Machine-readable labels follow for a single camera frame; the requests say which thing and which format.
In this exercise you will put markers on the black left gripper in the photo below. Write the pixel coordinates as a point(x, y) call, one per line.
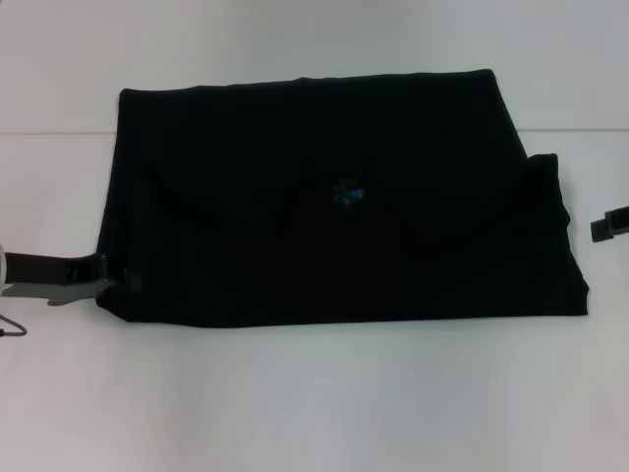
point(49, 275)

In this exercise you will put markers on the black t-shirt with FREE print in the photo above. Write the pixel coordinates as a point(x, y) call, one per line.
point(319, 246)

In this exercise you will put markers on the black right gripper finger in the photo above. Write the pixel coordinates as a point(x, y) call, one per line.
point(600, 231)

